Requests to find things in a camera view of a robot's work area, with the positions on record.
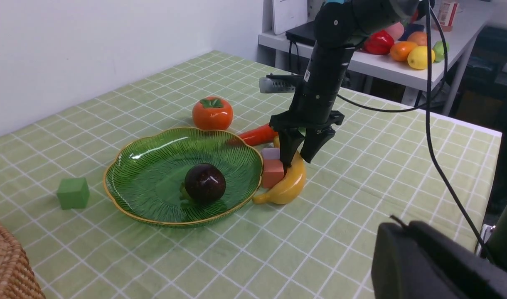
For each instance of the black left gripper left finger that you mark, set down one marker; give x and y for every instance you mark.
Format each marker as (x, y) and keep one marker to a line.
(416, 261)

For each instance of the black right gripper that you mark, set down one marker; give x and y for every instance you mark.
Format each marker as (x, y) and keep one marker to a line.
(311, 105)

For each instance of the yellow banana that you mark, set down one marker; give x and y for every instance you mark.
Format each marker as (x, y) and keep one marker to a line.
(289, 187)

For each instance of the orange carrot with leaves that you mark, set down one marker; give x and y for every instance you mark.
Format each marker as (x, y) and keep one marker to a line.
(255, 137)

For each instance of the orange persimmon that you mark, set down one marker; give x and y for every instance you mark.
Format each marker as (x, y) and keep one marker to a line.
(212, 113)

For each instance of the dark purple mangosteen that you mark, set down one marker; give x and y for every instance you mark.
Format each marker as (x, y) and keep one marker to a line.
(203, 185)

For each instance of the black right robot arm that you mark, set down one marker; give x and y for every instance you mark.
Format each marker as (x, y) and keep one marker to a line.
(340, 28)

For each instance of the lilac foam block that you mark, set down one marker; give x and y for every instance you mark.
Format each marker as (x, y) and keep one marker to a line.
(270, 153)

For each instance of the salmon pink foam block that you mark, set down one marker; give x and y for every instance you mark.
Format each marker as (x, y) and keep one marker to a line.
(273, 173)

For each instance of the black laptop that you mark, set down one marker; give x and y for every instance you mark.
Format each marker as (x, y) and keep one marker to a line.
(303, 34)

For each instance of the red toy pepper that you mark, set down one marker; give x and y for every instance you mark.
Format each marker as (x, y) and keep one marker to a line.
(379, 43)

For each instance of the white board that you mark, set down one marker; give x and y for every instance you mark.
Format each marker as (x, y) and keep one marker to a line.
(289, 14)

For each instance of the orange toy fruit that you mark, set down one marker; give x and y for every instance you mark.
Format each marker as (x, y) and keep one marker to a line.
(401, 50)
(419, 38)

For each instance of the yellow toy lemon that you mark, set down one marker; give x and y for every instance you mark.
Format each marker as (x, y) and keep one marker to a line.
(418, 58)

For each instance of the pink toy fruit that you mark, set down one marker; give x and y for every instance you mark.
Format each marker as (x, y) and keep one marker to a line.
(396, 30)

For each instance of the orange toy fruit behind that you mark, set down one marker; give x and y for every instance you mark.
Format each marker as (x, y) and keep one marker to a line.
(419, 38)

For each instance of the green leaf-shaped glass plate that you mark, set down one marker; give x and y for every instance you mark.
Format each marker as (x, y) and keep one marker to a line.
(144, 181)

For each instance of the green toy fruit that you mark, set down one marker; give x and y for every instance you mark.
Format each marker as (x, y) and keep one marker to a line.
(440, 49)

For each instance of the small orange carton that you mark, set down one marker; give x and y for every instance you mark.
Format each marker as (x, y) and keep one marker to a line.
(446, 14)

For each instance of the green foam cube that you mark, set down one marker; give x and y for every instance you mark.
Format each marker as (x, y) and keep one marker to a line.
(73, 193)

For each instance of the green checkered tablecloth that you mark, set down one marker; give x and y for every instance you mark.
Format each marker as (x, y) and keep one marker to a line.
(319, 246)

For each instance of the woven wicker basket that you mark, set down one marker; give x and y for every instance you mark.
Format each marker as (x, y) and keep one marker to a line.
(17, 279)

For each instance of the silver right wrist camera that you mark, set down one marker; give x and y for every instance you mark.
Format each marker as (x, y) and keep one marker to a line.
(279, 83)

